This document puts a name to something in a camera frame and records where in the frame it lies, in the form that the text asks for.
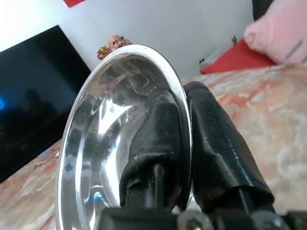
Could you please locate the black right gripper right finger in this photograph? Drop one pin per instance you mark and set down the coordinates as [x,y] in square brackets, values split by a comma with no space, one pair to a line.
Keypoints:
[216,148]

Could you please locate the red flat cushion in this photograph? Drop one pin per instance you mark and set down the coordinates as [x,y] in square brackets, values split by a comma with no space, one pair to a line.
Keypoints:
[237,58]

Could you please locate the small brown figurine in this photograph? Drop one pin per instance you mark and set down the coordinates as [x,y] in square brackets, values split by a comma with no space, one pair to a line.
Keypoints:
[234,39]

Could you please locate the small white box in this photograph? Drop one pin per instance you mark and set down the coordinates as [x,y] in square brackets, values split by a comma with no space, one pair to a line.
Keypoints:
[204,62]

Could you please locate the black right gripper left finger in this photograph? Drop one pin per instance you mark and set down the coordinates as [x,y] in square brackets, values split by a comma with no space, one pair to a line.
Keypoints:
[160,134]

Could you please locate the brown laughing buddha figurine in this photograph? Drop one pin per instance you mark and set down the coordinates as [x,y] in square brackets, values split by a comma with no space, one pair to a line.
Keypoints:
[116,42]

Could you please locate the pink soft pillow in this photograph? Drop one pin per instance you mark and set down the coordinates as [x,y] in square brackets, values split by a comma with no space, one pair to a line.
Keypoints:
[278,36]

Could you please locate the shiny steel bowl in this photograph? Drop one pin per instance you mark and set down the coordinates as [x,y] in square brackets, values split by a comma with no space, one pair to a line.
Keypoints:
[96,143]

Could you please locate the dark cushion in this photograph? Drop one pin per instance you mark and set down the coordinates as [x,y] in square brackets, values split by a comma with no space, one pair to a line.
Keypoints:
[260,8]

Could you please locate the red wall hanging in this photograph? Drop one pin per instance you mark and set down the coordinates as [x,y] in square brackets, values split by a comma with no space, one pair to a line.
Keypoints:
[72,2]

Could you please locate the black flat screen television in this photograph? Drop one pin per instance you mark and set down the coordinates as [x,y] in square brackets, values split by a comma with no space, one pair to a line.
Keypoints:
[36,95]

